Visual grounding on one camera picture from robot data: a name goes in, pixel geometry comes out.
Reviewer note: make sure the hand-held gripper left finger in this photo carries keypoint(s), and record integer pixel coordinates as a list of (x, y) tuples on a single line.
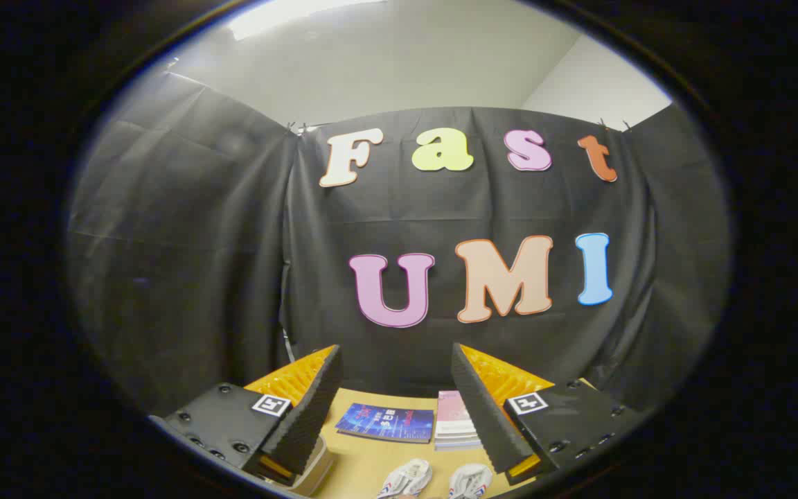
[(309, 416)]

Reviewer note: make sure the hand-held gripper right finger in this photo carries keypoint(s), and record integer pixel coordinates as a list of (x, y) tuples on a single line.
[(482, 416)]

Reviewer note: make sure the cream storage box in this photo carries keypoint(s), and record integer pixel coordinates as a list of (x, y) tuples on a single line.
[(319, 471)]

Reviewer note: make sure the white canvas shoe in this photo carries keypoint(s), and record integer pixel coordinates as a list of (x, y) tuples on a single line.
[(470, 480), (406, 478)]

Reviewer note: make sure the pink cover thick book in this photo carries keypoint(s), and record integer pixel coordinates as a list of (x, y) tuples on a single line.
[(451, 409)]

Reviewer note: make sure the grey blue book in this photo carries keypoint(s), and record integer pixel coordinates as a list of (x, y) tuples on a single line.
[(456, 441)]

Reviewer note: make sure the blue cover book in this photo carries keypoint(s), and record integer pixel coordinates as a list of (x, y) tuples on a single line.
[(385, 421)]

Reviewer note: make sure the black backdrop cloth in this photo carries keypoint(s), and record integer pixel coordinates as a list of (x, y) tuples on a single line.
[(233, 242)]

